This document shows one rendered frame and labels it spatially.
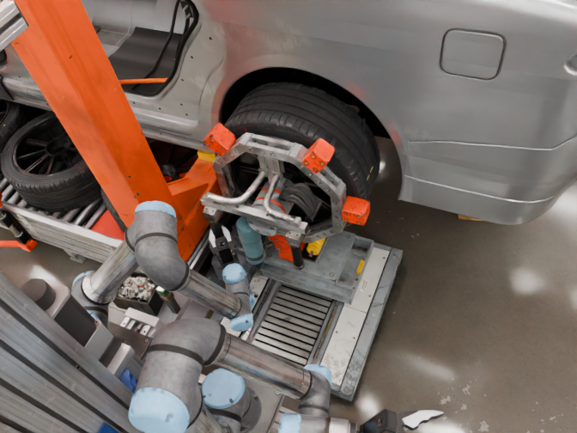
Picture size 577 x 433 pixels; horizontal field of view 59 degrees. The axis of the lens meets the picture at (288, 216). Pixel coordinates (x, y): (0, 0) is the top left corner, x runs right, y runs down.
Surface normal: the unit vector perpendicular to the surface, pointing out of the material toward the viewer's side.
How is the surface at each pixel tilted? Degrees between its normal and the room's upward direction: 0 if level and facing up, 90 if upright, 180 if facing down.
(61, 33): 90
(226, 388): 7
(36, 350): 90
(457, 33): 90
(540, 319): 0
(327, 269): 0
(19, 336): 90
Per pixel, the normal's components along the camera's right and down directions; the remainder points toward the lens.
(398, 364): -0.11, -0.60
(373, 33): -0.40, 0.76
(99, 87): 0.91, 0.25
